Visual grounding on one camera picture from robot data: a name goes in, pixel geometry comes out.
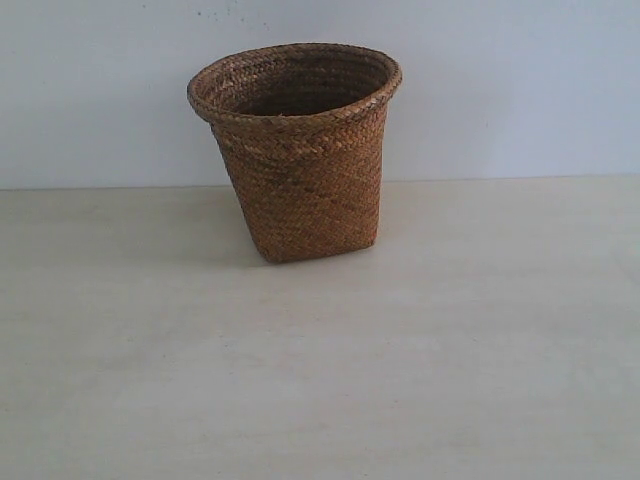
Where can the brown woven wicker basket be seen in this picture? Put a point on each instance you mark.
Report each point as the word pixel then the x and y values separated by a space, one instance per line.
pixel 300 129

